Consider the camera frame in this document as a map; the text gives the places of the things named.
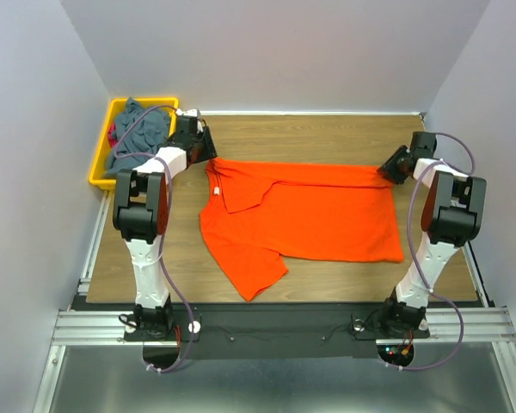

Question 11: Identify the yellow plastic bin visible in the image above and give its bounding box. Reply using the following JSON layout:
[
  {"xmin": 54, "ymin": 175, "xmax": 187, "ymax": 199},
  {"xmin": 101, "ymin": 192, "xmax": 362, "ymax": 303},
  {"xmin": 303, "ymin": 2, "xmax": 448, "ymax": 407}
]
[{"xmin": 88, "ymin": 96, "xmax": 180, "ymax": 191}]

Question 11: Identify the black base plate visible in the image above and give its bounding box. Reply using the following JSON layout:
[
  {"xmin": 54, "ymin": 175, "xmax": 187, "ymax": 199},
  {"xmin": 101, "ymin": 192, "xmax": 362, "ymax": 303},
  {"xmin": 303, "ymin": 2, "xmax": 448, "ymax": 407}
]
[{"xmin": 73, "ymin": 303, "xmax": 409, "ymax": 365}]

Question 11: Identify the left aluminium side rail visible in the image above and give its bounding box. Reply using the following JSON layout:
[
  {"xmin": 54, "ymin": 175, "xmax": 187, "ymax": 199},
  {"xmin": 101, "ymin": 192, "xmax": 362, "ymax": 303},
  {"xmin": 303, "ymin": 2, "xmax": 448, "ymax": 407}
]
[{"xmin": 77, "ymin": 191, "xmax": 111, "ymax": 295}]

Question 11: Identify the orange polo shirt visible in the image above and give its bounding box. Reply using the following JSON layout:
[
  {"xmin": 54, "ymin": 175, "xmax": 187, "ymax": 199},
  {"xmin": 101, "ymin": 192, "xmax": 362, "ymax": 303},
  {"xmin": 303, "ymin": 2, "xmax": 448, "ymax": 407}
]
[{"xmin": 200, "ymin": 157, "xmax": 404, "ymax": 301}]

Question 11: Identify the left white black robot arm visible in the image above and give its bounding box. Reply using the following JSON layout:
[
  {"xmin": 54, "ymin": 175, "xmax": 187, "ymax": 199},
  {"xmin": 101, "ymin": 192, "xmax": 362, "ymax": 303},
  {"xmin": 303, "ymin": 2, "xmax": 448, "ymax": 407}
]
[{"xmin": 113, "ymin": 109, "xmax": 217, "ymax": 340}]

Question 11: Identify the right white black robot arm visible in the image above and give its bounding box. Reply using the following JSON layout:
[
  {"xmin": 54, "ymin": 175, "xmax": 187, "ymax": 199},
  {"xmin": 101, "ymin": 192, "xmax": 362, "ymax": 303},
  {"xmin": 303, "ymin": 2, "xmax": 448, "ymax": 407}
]
[{"xmin": 378, "ymin": 132, "xmax": 488, "ymax": 336}]

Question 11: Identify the aluminium frame rail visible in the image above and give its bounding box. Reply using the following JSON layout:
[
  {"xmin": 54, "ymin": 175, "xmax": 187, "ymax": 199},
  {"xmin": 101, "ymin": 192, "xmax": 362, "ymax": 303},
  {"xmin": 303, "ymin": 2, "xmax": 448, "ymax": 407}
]
[{"xmin": 52, "ymin": 308, "xmax": 516, "ymax": 346}]

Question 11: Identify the grey t shirt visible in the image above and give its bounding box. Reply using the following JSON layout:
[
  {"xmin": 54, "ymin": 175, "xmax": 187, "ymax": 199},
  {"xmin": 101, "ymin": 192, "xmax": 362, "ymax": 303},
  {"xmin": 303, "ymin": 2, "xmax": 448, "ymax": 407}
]
[{"xmin": 104, "ymin": 97, "xmax": 171, "ymax": 179}]

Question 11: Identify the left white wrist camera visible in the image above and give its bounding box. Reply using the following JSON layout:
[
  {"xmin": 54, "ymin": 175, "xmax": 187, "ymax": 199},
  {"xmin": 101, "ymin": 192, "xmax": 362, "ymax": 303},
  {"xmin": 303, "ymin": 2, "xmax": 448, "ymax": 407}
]
[{"xmin": 175, "ymin": 108, "xmax": 200, "ymax": 118}]

